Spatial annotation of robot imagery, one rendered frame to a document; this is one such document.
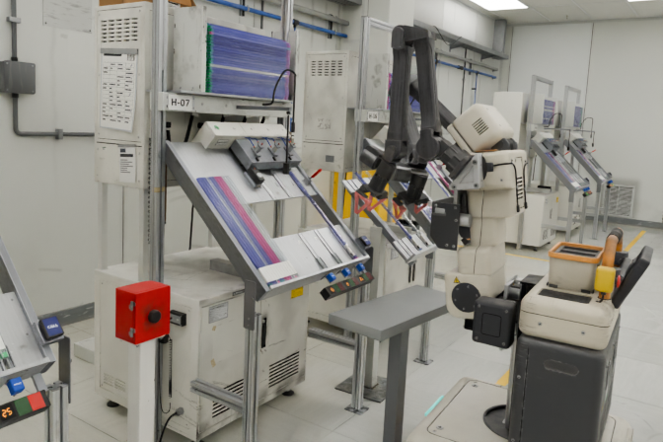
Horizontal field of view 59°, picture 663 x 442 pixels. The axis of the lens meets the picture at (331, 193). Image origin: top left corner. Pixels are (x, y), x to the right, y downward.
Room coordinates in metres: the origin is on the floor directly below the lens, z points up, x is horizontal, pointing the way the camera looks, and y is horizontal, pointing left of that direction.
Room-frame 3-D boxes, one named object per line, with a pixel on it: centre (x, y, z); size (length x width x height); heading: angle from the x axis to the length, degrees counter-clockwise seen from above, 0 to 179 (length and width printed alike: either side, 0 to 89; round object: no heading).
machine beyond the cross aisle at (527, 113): (6.74, -2.22, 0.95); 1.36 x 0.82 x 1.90; 56
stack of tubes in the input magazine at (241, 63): (2.56, 0.41, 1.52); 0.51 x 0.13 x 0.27; 146
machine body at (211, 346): (2.57, 0.54, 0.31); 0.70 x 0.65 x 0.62; 146
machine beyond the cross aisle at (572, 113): (7.94, -3.04, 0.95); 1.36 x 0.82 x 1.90; 56
